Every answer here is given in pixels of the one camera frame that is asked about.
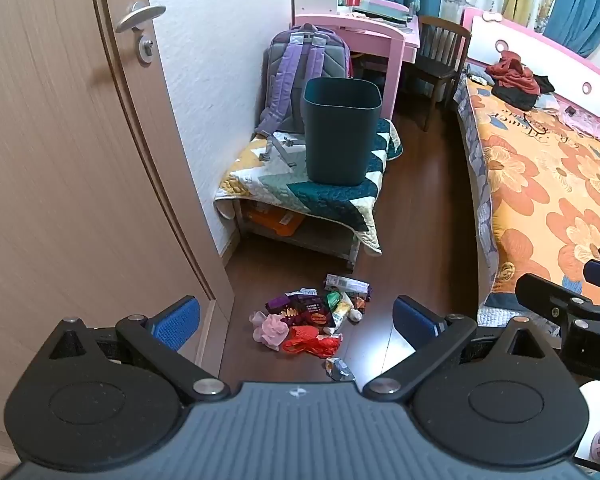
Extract dark wooden chair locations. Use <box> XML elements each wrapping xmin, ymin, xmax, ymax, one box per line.
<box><xmin>402</xmin><ymin>15</ymin><xmax>473</xmax><ymax>133</ymax></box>

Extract pink desk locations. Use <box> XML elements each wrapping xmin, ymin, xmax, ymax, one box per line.
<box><xmin>292</xmin><ymin>0</ymin><xmax>421</xmax><ymax>121</ymax></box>

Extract pink cloth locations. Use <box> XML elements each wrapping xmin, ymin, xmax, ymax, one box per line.
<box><xmin>557</xmin><ymin>105</ymin><xmax>600</xmax><ymax>143</ymax></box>

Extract purple grey backpack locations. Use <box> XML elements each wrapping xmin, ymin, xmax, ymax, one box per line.
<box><xmin>254</xmin><ymin>23</ymin><xmax>353</xmax><ymax>168</ymax></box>

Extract yellow white packet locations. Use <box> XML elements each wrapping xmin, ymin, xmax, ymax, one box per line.
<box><xmin>330</xmin><ymin>294</ymin><xmax>355</xmax><ymax>333</ymax></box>

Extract pink white bed headboard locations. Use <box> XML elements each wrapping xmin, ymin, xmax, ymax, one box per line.
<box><xmin>460</xmin><ymin>7</ymin><xmax>600</xmax><ymax>126</ymax></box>

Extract orange box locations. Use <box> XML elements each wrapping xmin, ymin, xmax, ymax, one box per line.
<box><xmin>250</xmin><ymin>205</ymin><xmax>301</xmax><ymax>236</ymax></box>

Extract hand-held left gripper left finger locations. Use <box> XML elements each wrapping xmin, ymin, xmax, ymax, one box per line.
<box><xmin>47</xmin><ymin>296</ymin><xmax>231</xmax><ymax>405</ymax></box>

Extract pink tissue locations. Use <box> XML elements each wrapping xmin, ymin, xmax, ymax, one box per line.
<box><xmin>250</xmin><ymin>311</ymin><xmax>291</xmax><ymax>352</ymax></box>

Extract white and purple packet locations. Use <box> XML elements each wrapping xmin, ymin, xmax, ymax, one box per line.
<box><xmin>325</xmin><ymin>274</ymin><xmax>371</xmax><ymax>295</ymax></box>

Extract silver wrapper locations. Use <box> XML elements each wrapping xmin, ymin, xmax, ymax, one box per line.
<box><xmin>324</xmin><ymin>357</ymin><xmax>356</xmax><ymax>382</ymax></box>

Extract dark teal trash bin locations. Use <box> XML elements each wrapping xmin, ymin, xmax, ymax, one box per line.
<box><xmin>302</xmin><ymin>78</ymin><xmax>383</xmax><ymax>185</ymax></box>

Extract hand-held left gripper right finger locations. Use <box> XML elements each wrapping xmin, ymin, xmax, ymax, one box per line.
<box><xmin>362</xmin><ymin>296</ymin><xmax>556</xmax><ymax>403</ymax></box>

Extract light wooden door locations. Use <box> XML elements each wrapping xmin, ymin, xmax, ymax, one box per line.
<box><xmin>0</xmin><ymin>0</ymin><xmax>236</xmax><ymax>466</ymax></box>

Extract silver door handle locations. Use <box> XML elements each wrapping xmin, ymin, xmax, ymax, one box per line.
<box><xmin>115</xmin><ymin>2</ymin><xmax>167</xmax><ymax>34</ymax></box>

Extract grey cloth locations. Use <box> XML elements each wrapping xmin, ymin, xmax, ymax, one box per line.
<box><xmin>467</xmin><ymin>62</ymin><xmax>496</xmax><ymax>86</ymax></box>

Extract purple black chips bag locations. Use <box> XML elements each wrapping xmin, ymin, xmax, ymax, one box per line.
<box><xmin>286</xmin><ymin>294</ymin><xmax>335</xmax><ymax>333</ymax></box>

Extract red net bag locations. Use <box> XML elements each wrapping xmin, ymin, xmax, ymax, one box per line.
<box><xmin>282</xmin><ymin>325</ymin><xmax>342</xmax><ymax>358</ymax></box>

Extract red clothes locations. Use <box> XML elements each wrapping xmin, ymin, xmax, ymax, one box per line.
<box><xmin>485</xmin><ymin>51</ymin><xmax>541</xmax><ymax>97</ymax></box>

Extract black clothes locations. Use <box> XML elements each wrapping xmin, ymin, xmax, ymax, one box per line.
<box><xmin>492</xmin><ymin>76</ymin><xmax>556</xmax><ymax>111</ymax></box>

